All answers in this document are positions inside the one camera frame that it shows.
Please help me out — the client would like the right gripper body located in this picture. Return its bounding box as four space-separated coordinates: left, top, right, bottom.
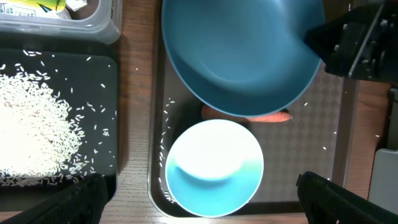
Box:
305 1 397 84

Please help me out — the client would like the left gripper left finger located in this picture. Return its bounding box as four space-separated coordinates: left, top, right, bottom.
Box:
1 174 108 224

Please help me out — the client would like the orange carrot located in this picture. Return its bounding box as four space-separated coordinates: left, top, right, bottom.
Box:
201 105 292 123

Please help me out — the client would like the brown serving tray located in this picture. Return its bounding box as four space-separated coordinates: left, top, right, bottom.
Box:
147 0 360 218

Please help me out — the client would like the light blue bowl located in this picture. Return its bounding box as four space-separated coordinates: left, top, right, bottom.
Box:
165 119 264 218

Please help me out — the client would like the black rectangular waste tray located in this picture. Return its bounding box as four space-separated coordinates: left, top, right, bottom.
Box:
1 32 119 212

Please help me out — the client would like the clear plastic waste bin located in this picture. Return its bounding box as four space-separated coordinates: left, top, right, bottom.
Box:
1 0 123 44

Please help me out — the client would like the dark blue plate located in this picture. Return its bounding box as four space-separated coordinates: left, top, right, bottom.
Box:
161 0 325 117

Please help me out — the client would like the yellow snack wrapper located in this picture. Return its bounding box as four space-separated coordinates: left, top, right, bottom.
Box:
1 0 66 18

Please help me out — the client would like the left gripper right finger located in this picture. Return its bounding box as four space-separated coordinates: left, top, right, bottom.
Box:
296 172 397 224

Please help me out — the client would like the white rice pile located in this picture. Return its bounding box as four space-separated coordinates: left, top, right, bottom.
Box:
1 72 85 187

